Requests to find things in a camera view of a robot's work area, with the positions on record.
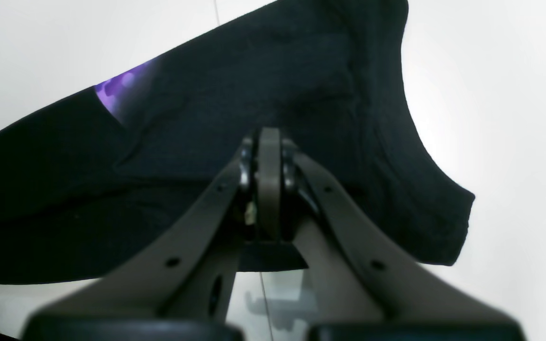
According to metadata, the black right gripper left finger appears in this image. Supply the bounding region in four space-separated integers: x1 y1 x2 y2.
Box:
22 129 270 341

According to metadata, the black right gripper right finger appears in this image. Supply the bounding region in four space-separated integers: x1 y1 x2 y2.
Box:
259 128 524 341

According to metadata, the black T-shirt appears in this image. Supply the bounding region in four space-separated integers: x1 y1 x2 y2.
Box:
0 0 474 285

